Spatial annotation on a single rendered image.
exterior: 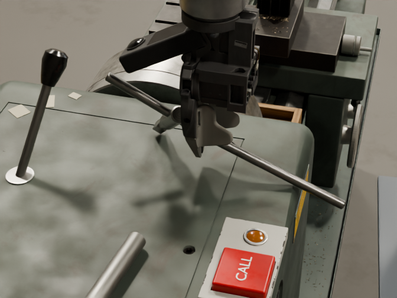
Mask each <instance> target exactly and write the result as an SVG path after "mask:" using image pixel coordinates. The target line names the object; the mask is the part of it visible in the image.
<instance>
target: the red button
mask: <svg viewBox="0 0 397 298"><path fill-rule="evenodd" d="M274 268H275V257H274V256H273V255H266V254H260V253H256V252H250V251H244V250H237V249H234V248H228V247H225V248H224V249H223V252H222V256H221V258H220V261H219V265H218V266H217V270H216V273H215V275H214V279H213V282H212V290H213V291H218V292H222V293H228V294H234V295H237V296H243V297H249V298H266V297H267V294H268V290H269V286H270V283H271V279H272V275H273V272H274Z"/></svg>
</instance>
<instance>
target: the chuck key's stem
mask: <svg viewBox="0 0 397 298"><path fill-rule="evenodd" d="M180 109H181V106H175V107H173V108H172V109H171V110H170V111H169V113H168V116H167V117H166V116H164V115H162V116H161V118H160V119H159V120H157V121H156V123H155V125H154V127H153V128H152V129H153V130H154V131H156V132H158V133H160V134H162V133H163V132H165V131H166V130H170V129H173V128H175V127H176V126H178V125H180V124H181V116H180Z"/></svg>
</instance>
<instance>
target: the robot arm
mask: <svg viewBox="0 0 397 298"><path fill-rule="evenodd" d="M245 5H246V0H180V7H181V20H182V22H179V23H177V24H174V25H172V26H169V27H167V28H164V29H161V30H159V31H156V32H154V33H151V34H148V35H146V36H143V37H141V38H136V39H134V40H132V41H131V42H130V43H129V44H128V46H127V47H126V49H125V50H124V51H123V53H122V54H121V55H120V57H119V61H120V63H121V65H122V66H123V68H124V69H125V71H126V72H127V73H133V72H135V71H138V70H141V69H144V68H146V67H149V66H152V65H154V64H157V63H160V62H162V61H165V60H168V59H171V58H173V57H176V56H179V55H182V56H181V59H182V61H183V65H182V67H181V72H180V87H179V91H180V96H181V109H180V116H181V126H182V130H183V136H185V139H186V142H187V144H188V145H189V147H190V148H191V150H192V152H193V153H194V155H195V156H196V157H199V158H201V154H202V153H203V151H204V146H215V145H228V144H230V143H231V142H232V141H233V135H232V133H231V132H230V131H229V130H227V129H226V128H234V127H236V126H238V125H239V122H240V117H239V115H238V114H237V112H238V113H243V114H245V113H246V106H247V104H248V101H249V98H250V97H251V95H252V96H253V93H254V91H255V89H256V85H257V83H258V67H259V58H260V52H259V46H255V30H256V24H257V22H258V19H259V9H257V8H248V7H245Z"/></svg>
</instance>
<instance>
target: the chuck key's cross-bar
mask: <svg viewBox="0 0 397 298"><path fill-rule="evenodd" d="M105 80H106V81H107V82H109V83H110V84H112V85H114V86H116V87H117V88H119V89H120V90H122V91H124V92H126V93H127V94H129V95H131V96H132V97H134V98H135V99H137V100H139V101H141V102H142V103H144V104H146V105H147V106H149V107H150V108H152V109H154V110H156V111H157V112H159V113H161V114H163V115H164V116H166V117H167V116H168V113H169V111H170V110H171V108H169V107H168V106H166V105H164V104H163V103H161V102H159V101H158V100H156V99H154V98H153V97H151V96H149V95H147V94H146V93H144V92H143V91H141V90H139V89H138V88H136V87H134V86H132V85H131V84H129V83H128V82H126V81H124V80H123V79H121V78H120V77H117V76H116V75H114V74H113V73H111V72H109V73H108V74H107V76H106V77H105ZM217 146H218V147H220V148H222V149H224V150H226V151H228V152H230V153H232V154H234V155H236V156H238V157H240V158H242V159H244V160H246V161H247V162H249V163H251V164H253V165H255V166H257V167H259V168H261V169H263V170H265V171H267V172H269V173H271V174H273V175H274V176H276V177H279V178H280V179H282V180H285V181H286V182H288V183H291V184H293V185H294V186H296V187H299V188H300V189H302V190H304V191H306V192H308V193H310V194H312V195H314V196H316V197H318V198H320V199H322V200H324V201H326V202H328V203H329V204H331V205H333V206H335V207H337V208H339V209H343V208H344V206H345V204H346V201H345V200H343V199H341V198H339V197H337V196H335V195H333V194H331V193H329V192H327V191H325V190H323V189H321V188H319V187H317V186H315V185H313V184H311V183H310V182H308V181H306V180H304V179H302V178H300V177H298V176H296V175H294V174H292V173H290V172H288V171H286V170H284V169H282V168H280V167H278V166H276V165H274V164H272V163H270V162H268V161H266V160H264V159H262V158H260V157H258V156H256V155H254V154H252V153H251V152H249V151H247V150H245V149H243V148H241V147H239V146H237V145H235V144H233V143H230V144H228V145H217Z"/></svg>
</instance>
